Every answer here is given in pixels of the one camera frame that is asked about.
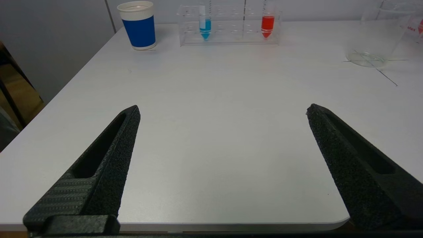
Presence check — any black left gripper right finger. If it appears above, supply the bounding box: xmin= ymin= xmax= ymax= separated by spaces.
xmin=306 ymin=103 xmax=423 ymax=231

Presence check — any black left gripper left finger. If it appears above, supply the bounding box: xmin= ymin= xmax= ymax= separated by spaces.
xmin=23 ymin=105 xmax=141 ymax=234

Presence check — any clear glass beaker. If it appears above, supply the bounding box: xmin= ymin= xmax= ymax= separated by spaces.
xmin=345 ymin=0 xmax=413 ymax=68

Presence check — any clear acrylic test tube rack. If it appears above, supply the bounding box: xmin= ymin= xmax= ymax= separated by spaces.
xmin=177 ymin=4 xmax=281 ymax=46
xmin=402 ymin=13 xmax=423 ymax=45

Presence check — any test tube with blue liquid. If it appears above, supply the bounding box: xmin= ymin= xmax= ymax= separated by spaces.
xmin=198 ymin=0 xmax=212 ymax=41

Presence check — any blue white paper cup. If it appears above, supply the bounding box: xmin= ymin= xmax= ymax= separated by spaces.
xmin=117 ymin=1 xmax=157 ymax=51

